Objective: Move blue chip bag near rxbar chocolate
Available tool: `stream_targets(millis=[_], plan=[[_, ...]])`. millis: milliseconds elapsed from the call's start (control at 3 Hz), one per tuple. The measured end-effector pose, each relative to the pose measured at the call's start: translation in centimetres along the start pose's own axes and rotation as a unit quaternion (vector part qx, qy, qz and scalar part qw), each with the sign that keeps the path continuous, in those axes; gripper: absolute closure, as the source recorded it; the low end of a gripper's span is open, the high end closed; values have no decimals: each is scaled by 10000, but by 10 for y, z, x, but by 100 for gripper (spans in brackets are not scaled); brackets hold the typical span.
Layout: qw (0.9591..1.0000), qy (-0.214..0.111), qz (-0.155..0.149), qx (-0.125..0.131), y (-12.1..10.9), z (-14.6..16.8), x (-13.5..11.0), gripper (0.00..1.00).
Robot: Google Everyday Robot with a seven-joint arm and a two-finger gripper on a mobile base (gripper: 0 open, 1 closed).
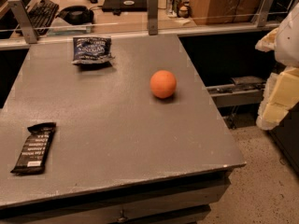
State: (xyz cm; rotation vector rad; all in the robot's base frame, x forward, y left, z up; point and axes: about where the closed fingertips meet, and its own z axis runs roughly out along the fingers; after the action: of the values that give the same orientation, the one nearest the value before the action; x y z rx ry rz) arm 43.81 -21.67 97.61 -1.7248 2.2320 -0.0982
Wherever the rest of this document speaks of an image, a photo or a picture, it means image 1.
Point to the black headphones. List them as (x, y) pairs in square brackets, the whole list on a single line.
[(76, 15)]

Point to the silver drink can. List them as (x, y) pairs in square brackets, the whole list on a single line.
[(172, 7)]

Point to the brown cardboard box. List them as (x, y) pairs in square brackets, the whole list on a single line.
[(207, 12)]

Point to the black rxbar chocolate bar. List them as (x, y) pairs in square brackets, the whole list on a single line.
[(35, 150)]

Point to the small round figurine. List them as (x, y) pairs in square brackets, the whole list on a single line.
[(184, 12)]

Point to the black keyboard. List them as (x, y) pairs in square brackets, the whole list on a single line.
[(42, 14)]

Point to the metal bracket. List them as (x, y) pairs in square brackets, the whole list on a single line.
[(20, 13), (152, 17), (263, 12)]

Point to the blue chip bag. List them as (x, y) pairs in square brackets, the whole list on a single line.
[(90, 50)]

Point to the right metal bracket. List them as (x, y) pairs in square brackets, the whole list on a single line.
[(263, 12)]

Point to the left metal bracket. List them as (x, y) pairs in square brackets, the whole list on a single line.
[(20, 13)]

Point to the middle metal bracket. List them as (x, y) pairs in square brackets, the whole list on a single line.
[(152, 17)]

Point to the grey table drawer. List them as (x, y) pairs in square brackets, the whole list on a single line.
[(184, 203)]

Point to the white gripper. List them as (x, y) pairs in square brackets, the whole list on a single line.
[(289, 42)]

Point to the grey metal shelf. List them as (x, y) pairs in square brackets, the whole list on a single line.
[(241, 91)]

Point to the orange fruit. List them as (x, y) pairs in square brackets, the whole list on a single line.
[(163, 84)]

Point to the glass divider panel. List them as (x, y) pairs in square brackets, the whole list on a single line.
[(136, 23)]

